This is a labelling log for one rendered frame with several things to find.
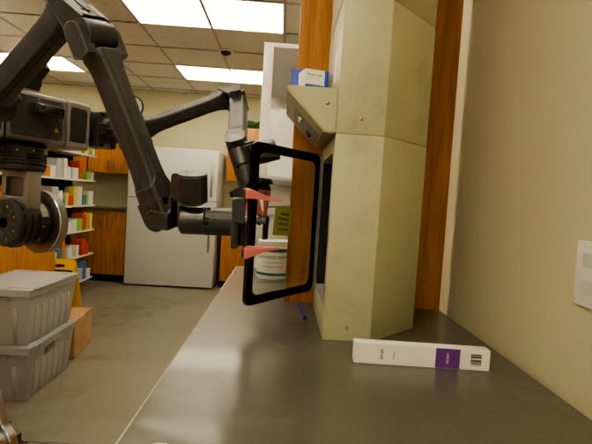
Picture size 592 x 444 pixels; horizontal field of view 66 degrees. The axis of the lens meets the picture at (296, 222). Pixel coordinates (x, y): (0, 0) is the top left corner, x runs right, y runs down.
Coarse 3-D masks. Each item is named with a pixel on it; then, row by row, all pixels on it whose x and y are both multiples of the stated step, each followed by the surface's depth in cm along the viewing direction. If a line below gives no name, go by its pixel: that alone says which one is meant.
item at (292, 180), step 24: (264, 168) 112; (288, 168) 120; (312, 168) 130; (264, 192) 113; (288, 192) 121; (312, 192) 131; (288, 216) 122; (312, 216) 132; (264, 240) 114; (288, 240) 123; (264, 264) 115; (288, 264) 124; (264, 288) 116
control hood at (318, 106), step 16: (288, 96) 107; (304, 96) 102; (320, 96) 102; (336, 96) 102; (288, 112) 126; (304, 112) 105; (320, 112) 102; (336, 112) 102; (320, 128) 103; (320, 144) 126
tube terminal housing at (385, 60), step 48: (384, 0) 101; (336, 48) 114; (384, 48) 101; (432, 48) 115; (384, 96) 102; (336, 144) 102; (384, 144) 103; (336, 192) 103; (384, 192) 104; (336, 240) 103; (384, 240) 106; (336, 288) 104; (384, 288) 108; (336, 336) 105; (384, 336) 110
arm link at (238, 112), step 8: (232, 88) 156; (240, 88) 156; (232, 96) 155; (240, 96) 155; (232, 104) 152; (240, 104) 151; (232, 112) 146; (240, 112) 145; (232, 120) 140; (240, 120) 139; (232, 128) 135; (240, 128) 132
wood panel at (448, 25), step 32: (320, 0) 137; (448, 0) 138; (320, 32) 137; (448, 32) 138; (320, 64) 138; (448, 64) 139; (448, 96) 139; (448, 128) 140; (448, 160) 140; (416, 288) 142
